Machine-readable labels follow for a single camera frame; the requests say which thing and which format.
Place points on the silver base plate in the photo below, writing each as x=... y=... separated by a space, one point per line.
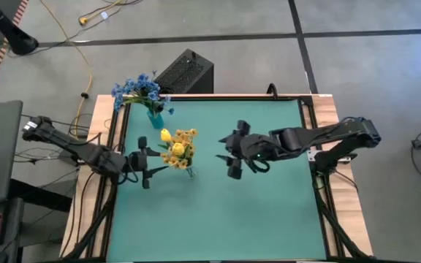
x=311 y=157

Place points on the clear glass vase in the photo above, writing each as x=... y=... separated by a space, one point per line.
x=191 y=172

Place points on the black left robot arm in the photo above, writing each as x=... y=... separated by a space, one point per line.
x=68 y=144

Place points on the blue glass vase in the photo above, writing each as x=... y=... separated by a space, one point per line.
x=155 y=122

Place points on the green table mat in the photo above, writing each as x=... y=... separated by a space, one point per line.
x=232 y=219

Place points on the black stand with base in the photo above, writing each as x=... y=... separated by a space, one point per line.
x=20 y=42

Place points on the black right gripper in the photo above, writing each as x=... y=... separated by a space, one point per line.
x=254 y=146

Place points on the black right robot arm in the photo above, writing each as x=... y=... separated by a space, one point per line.
x=324 y=133

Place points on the yellow rose stem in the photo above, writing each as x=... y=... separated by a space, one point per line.
x=165 y=135

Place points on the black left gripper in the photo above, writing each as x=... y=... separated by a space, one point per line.
x=137 y=162

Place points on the black desk base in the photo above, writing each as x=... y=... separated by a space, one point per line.
x=38 y=195

